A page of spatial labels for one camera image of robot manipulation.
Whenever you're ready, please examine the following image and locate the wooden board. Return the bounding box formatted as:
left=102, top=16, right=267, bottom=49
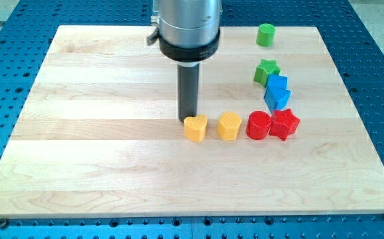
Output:
left=0, top=25, right=384, bottom=218

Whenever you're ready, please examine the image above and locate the left board clamp bolt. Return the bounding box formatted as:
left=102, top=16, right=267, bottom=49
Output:
left=0, top=218, right=9, bottom=230

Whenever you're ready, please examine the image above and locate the yellow heart block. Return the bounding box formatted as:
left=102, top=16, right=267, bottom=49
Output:
left=183, top=114, right=208, bottom=142

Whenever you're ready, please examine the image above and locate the yellow hexagon block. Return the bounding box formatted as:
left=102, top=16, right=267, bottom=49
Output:
left=217, top=112, right=242, bottom=141

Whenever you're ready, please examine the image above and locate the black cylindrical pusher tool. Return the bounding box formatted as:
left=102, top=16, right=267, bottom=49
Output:
left=177, top=63, right=200, bottom=122

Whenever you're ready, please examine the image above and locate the red cylinder block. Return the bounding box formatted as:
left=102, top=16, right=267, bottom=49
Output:
left=245, top=111, right=271, bottom=140

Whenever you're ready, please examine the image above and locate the blue triangular block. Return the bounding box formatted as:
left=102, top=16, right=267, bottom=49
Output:
left=264, top=87, right=291, bottom=113

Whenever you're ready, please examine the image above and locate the green star block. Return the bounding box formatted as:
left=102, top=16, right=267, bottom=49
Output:
left=253, top=59, right=281, bottom=87

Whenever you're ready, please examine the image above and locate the red star block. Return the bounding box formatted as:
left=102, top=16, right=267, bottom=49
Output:
left=269, top=109, right=300, bottom=141

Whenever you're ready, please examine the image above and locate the blue cube block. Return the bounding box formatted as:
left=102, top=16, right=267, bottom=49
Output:
left=266, top=74, right=288, bottom=89

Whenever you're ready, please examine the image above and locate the green cylinder block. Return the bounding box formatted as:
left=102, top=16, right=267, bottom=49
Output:
left=256, top=23, right=276, bottom=47

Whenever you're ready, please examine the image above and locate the blue perforated metal table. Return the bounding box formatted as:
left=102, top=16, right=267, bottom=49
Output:
left=0, top=1, right=384, bottom=238

